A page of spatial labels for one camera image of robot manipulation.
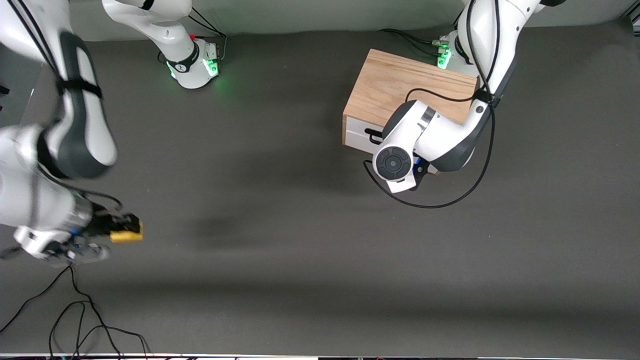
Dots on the dark frame rail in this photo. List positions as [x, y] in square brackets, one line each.
[634, 18]

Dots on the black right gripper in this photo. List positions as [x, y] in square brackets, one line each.
[101, 223]

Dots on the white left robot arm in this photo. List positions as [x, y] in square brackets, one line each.
[440, 140]

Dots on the yellow block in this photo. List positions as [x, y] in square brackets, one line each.
[125, 237]

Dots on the wooden drawer cabinet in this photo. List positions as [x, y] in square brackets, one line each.
[385, 85]

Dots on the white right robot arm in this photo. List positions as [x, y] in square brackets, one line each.
[80, 125]

